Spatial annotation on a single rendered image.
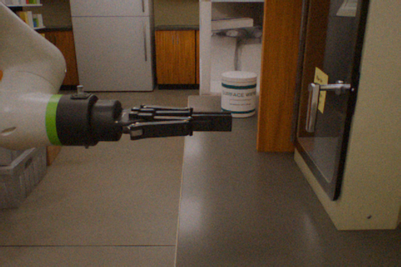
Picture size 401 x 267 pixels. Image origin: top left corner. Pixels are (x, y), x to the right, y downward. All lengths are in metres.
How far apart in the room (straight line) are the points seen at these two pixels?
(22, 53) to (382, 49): 0.60
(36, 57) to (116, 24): 4.86
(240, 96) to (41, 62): 0.75
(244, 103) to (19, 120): 0.84
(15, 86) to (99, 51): 5.00
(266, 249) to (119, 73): 5.14
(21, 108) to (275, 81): 0.61
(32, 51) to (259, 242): 0.53
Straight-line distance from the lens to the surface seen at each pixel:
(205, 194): 0.79
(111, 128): 0.62
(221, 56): 1.97
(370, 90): 0.63
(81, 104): 0.63
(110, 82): 5.72
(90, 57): 5.72
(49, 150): 3.34
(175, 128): 0.59
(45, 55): 0.73
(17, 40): 0.71
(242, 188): 0.82
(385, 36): 0.62
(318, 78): 0.77
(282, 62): 0.96
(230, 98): 1.29
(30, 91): 0.68
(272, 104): 0.98
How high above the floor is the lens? 1.34
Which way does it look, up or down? 20 degrees down
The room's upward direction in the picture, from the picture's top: straight up
